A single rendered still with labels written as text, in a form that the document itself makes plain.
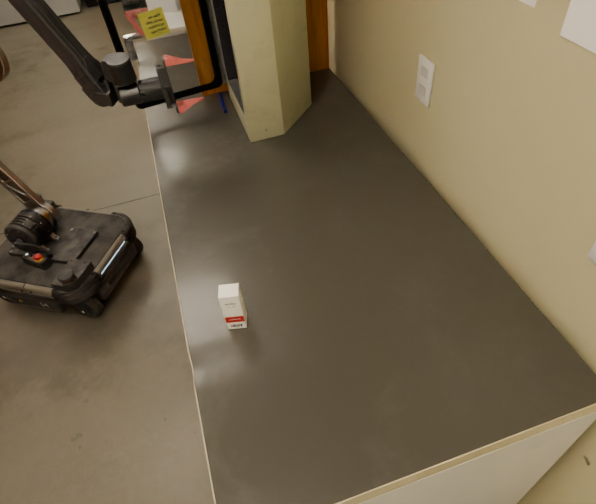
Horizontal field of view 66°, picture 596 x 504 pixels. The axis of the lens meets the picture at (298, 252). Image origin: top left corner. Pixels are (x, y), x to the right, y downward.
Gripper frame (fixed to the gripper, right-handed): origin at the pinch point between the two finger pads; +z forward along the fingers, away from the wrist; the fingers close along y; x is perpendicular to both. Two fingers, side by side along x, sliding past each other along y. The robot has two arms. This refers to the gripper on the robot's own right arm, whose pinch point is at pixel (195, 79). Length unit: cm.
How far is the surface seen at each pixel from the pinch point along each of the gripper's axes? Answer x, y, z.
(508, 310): -71, -43, 46
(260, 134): 8.5, -20.9, 15.5
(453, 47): -34, 1, 55
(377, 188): -26, -32, 38
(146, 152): 193, -73, -36
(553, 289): -72, -40, 55
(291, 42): 9.3, 2.9, 29.6
